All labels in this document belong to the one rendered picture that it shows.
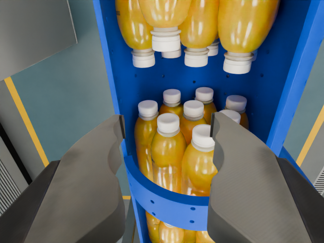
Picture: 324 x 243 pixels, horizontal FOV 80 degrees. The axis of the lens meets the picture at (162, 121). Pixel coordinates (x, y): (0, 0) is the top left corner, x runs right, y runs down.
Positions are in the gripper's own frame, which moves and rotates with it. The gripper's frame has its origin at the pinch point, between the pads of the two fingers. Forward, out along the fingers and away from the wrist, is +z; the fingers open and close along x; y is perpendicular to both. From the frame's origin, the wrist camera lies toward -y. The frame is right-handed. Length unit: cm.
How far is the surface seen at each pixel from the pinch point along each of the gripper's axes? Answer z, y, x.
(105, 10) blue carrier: 20.5, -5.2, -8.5
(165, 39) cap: 16.4, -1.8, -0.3
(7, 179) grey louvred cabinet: 107, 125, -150
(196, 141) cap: 13.0, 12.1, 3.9
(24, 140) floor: 131, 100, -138
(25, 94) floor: 131, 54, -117
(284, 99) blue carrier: 8.8, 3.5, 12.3
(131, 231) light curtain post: 56, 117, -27
